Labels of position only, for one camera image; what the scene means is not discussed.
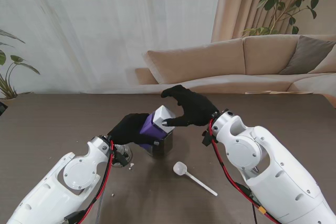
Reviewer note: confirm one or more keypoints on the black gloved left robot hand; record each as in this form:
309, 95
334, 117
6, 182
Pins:
126, 129

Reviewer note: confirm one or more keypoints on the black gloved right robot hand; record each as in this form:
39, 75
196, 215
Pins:
197, 108

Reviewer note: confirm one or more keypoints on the purple square coffee jar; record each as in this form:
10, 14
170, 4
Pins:
148, 129

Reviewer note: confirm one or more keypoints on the clear glass jar lid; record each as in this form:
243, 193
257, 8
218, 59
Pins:
125, 153

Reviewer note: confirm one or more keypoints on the white square jar lid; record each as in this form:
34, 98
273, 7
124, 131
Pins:
164, 115

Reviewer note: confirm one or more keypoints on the glass jar of coffee beans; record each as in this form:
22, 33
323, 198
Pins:
164, 146

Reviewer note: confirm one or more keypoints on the white plastic spoon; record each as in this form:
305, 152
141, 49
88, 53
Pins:
179, 168

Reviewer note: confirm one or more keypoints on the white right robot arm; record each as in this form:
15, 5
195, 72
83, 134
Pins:
267, 161

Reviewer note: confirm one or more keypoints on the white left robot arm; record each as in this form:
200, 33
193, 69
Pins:
68, 182

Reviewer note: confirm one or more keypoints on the white paper scrap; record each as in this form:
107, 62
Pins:
131, 165

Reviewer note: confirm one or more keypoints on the beige sofa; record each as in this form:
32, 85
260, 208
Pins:
210, 58

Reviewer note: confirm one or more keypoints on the white sheer curtain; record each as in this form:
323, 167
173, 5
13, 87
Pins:
105, 24

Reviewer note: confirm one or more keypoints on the beige curtain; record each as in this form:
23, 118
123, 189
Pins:
236, 3

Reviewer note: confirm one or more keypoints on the tan plant pot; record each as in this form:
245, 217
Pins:
8, 101

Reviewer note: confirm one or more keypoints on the grey sofa cushion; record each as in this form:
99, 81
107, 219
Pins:
307, 53

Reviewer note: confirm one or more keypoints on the dark flat screen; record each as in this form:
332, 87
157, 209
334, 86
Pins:
2, 107

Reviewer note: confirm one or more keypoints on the broad leaf green plant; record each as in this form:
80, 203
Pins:
18, 59

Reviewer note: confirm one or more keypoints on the tall leafy green plant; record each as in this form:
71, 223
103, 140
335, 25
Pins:
271, 1

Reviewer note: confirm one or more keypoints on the beige sofa cushion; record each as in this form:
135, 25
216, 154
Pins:
328, 64

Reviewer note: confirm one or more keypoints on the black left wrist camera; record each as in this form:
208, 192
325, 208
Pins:
120, 158

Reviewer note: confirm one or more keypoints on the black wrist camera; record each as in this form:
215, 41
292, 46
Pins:
120, 158
207, 138

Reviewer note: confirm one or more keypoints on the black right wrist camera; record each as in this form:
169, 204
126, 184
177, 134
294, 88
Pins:
207, 138

